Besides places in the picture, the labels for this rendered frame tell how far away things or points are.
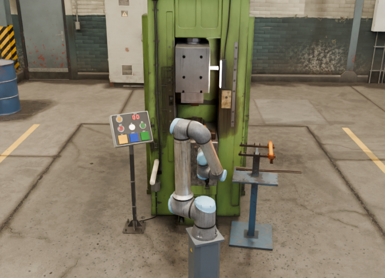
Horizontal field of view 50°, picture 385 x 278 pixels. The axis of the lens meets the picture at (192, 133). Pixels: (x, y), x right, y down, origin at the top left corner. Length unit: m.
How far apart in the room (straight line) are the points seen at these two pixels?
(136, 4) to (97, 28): 1.32
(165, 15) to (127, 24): 5.37
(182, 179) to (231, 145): 1.26
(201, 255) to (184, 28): 1.92
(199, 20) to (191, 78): 0.51
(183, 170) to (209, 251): 0.63
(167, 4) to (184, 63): 0.52
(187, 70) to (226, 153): 0.93
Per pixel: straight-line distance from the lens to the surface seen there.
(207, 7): 3.75
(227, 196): 4.30
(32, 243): 4.27
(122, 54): 9.22
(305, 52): 10.04
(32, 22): 10.33
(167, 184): 4.23
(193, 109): 4.27
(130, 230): 4.22
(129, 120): 3.71
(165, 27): 3.77
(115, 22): 9.15
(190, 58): 3.65
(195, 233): 3.03
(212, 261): 3.14
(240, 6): 3.76
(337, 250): 4.17
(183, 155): 2.81
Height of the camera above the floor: 2.36
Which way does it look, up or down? 21 degrees down
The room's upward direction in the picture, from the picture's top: 1 degrees clockwise
